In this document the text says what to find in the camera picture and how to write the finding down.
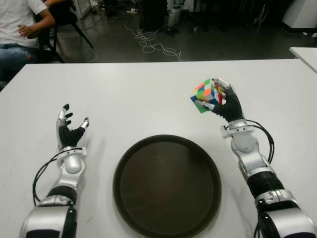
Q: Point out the small white floor object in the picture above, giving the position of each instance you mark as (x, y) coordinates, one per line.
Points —
(195, 29)

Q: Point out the white cabinet with dark base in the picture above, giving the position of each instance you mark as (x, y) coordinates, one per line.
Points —
(303, 13)

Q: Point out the black chair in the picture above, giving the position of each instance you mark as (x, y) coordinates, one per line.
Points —
(62, 15)

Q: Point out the white floor scrap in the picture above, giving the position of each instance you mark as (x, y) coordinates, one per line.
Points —
(314, 35)

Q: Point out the white side table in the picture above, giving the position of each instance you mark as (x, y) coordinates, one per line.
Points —
(305, 55)

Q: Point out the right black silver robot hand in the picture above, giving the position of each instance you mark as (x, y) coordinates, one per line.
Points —
(232, 106)

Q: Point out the metal folding stand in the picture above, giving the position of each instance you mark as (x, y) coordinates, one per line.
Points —
(260, 16)

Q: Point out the white framed cabinet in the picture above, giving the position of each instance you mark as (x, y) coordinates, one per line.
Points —
(83, 8)

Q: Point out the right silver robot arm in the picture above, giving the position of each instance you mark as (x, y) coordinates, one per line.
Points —
(245, 143)

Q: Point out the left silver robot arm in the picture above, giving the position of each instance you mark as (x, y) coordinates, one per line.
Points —
(71, 164)

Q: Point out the seated person in white shirt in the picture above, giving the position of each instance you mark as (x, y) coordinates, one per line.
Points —
(15, 22)

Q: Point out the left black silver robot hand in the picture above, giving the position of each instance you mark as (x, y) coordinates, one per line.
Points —
(68, 135)

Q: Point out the dark round plate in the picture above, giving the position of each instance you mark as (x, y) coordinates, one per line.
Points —
(167, 188)

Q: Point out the multicoloured Rubik's cube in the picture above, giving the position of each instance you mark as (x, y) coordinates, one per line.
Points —
(205, 93)

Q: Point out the black cabinet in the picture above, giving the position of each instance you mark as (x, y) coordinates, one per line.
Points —
(153, 15)

